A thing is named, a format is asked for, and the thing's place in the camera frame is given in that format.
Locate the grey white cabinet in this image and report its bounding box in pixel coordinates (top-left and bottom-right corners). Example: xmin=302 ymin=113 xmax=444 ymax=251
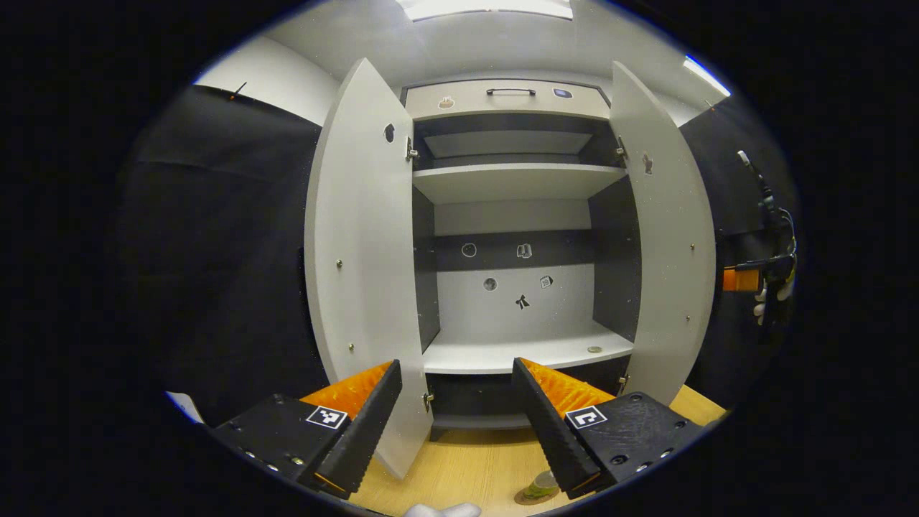
xmin=401 ymin=77 xmax=644 ymax=443

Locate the round brown coaster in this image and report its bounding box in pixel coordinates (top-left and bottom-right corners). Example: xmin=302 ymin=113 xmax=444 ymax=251
xmin=513 ymin=484 xmax=561 ymax=506

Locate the black backdrop cloth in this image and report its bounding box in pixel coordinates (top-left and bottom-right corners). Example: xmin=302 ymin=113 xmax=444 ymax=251
xmin=678 ymin=93 xmax=803 ymax=411
xmin=117 ymin=82 xmax=340 ymax=429

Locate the wide ceiling light panel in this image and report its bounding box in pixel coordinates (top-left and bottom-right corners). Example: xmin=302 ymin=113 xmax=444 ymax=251
xmin=396 ymin=0 xmax=574 ymax=22

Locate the green label plastic bottle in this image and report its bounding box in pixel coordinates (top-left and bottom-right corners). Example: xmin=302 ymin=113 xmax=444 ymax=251
xmin=522 ymin=470 xmax=561 ymax=501

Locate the grey cabinet drawer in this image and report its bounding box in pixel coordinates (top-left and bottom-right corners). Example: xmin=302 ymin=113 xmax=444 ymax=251
xmin=403 ymin=78 xmax=612 ymax=122

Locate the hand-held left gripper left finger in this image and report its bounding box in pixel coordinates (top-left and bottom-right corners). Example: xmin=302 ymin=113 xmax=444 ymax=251
xmin=207 ymin=358 xmax=403 ymax=501

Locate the grey cabinet door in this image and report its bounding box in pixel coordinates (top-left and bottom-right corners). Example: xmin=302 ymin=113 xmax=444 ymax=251
xmin=608 ymin=60 xmax=718 ymax=407
xmin=304 ymin=57 xmax=436 ymax=481

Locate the white cabinet shelf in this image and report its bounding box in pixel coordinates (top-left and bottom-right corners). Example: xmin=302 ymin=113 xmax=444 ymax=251
xmin=411 ymin=162 xmax=628 ymax=205

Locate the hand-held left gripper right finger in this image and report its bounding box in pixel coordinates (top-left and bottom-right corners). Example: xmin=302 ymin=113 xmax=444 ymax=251
xmin=511 ymin=356 xmax=709 ymax=502

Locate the narrow ceiling light panel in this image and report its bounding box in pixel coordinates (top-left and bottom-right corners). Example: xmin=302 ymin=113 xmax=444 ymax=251
xmin=681 ymin=55 xmax=732 ymax=98

